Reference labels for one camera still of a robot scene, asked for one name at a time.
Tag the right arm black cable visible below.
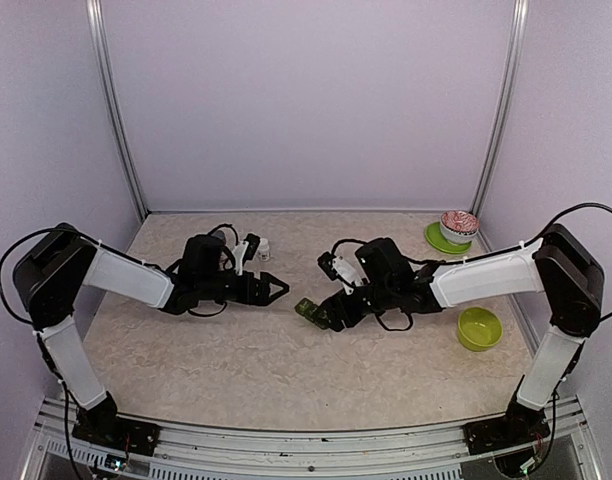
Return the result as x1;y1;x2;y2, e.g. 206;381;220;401
330;238;372;256

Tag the small white pill bottle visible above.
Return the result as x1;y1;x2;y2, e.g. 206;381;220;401
257;238;271;262

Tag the green saucer plate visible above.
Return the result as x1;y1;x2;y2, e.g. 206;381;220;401
424;222;472;255

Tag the left aluminium frame post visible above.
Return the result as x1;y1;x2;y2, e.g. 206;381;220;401
85;0;150;222

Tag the front aluminium rail base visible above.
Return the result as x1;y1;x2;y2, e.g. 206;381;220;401
19;397;607;479

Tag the orange grey-capped supplement bottle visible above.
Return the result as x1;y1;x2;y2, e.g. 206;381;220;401
211;229;227;245

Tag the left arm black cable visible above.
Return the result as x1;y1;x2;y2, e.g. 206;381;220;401
208;223;242;266

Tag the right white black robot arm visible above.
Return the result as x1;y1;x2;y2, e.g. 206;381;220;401
317;223;605;451

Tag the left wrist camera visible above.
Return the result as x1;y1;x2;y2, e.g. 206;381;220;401
244;233;260;261

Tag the lime green bowl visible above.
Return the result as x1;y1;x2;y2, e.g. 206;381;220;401
457;307;503;352

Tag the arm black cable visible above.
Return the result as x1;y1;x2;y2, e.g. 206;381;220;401
330;238;372;256
208;223;242;266

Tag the green weekly pill organizer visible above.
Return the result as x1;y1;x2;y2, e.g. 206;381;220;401
294;298;325;329

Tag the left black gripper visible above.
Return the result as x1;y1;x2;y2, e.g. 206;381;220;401
198;270;290;306

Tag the right aluminium frame post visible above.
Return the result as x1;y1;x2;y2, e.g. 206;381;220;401
471;0;530;216

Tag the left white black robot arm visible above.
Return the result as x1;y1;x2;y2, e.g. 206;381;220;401
0;223;290;445

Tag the red patterned white bowl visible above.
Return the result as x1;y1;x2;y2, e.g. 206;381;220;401
439;210;480;245

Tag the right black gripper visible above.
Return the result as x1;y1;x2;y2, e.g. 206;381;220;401
310;280;397;332

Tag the aluminium frame post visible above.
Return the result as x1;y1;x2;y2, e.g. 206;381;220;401
471;0;530;216
85;0;150;222

